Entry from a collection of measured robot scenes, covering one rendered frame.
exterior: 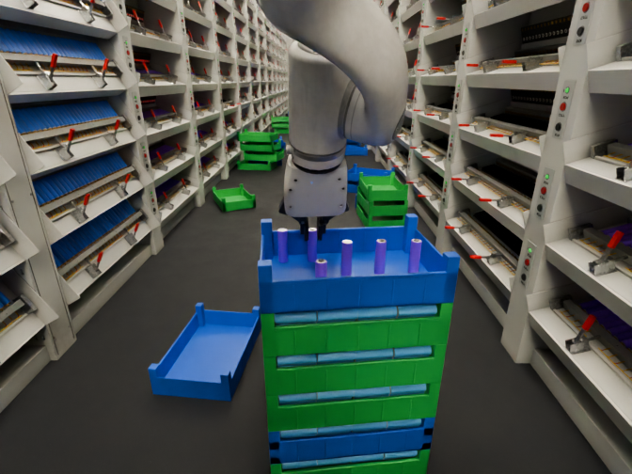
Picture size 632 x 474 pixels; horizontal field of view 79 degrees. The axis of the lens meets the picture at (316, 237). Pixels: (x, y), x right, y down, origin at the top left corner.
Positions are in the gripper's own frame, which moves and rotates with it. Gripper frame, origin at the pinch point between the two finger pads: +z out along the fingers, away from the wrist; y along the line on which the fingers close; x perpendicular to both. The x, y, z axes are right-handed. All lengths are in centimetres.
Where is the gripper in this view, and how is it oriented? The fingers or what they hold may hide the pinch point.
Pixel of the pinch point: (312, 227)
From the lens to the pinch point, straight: 69.6
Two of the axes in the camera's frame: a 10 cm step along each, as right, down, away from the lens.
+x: -0.9, -7.3, 6.7
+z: -0.4, 6.8, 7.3
